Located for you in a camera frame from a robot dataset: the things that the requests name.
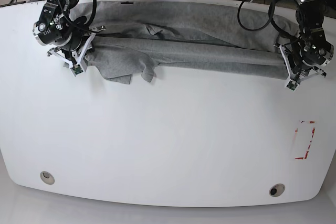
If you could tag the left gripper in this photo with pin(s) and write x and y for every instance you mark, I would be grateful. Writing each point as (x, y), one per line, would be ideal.
(297, 69)

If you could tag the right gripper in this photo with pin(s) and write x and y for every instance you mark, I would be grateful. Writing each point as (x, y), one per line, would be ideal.
(72, 52)

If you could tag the grey t-shirt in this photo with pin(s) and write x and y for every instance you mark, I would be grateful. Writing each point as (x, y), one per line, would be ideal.
(141, 36)

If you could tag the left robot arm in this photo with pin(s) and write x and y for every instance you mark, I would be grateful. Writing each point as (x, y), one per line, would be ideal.
(307, 54)

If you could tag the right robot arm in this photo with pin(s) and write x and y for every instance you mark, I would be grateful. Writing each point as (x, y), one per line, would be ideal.
(55, 26)

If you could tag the red tape rectangle marking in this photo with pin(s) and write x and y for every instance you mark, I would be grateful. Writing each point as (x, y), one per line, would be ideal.
(304, 135)

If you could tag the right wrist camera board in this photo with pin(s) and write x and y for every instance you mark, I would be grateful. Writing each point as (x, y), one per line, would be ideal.
(78, 69)

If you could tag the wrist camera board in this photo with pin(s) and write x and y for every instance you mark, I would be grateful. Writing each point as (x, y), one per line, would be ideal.
(78, 69)
(292, 85)

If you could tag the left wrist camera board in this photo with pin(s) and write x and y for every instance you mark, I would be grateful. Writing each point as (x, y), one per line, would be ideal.
(292, 85)

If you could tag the right table cable grommet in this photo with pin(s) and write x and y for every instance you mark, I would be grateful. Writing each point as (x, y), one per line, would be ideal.
(277, 190)

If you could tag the table cable grommet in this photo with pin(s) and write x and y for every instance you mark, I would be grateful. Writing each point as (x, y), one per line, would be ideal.
(277, 190)
(47, 178)

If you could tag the left table cable grommet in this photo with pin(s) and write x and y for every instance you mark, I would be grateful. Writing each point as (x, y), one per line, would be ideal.
(47, 178)

